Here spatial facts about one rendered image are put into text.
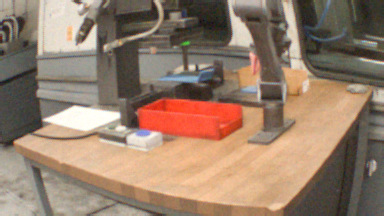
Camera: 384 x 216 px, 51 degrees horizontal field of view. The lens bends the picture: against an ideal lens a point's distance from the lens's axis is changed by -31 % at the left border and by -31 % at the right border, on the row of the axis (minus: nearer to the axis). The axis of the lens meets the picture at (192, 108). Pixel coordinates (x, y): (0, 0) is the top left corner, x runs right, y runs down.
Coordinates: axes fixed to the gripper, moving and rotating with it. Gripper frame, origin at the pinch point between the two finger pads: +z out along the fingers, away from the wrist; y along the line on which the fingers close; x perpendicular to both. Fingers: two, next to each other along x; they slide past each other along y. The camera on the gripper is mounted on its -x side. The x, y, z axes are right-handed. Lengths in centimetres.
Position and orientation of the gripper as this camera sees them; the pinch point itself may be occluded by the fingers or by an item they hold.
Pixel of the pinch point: (258, 76)
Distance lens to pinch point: 161.8
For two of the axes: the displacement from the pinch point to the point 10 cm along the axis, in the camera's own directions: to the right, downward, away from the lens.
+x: -6.4, 2.0, -7.4
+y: -6.9, -5.7, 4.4
